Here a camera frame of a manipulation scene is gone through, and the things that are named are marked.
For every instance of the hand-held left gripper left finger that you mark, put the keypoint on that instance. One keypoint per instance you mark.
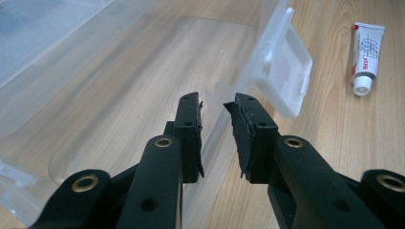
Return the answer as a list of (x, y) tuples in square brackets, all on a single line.
[(153, 184)]

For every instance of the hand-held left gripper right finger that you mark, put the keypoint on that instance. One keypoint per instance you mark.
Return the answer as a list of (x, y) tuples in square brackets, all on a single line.
[(305, 184)]

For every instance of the clear plastic storage box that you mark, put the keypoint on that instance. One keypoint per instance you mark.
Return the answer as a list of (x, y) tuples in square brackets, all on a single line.
[(283, 70)]

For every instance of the white ointment tube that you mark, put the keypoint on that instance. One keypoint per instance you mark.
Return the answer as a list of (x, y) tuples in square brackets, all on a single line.
[(366, 57)]

